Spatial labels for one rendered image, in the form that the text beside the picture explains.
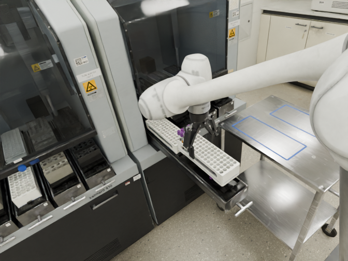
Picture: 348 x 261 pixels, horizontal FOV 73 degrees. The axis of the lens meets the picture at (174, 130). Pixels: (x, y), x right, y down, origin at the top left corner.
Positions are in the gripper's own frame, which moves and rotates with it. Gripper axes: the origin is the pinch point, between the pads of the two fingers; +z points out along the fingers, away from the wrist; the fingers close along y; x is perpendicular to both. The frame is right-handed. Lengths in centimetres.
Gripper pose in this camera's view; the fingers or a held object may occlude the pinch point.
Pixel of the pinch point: (201, 147)
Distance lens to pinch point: 104.9
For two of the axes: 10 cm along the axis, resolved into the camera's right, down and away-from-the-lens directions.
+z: 1.1, 7.8, 6.1
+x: -5.8, -4.5, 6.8
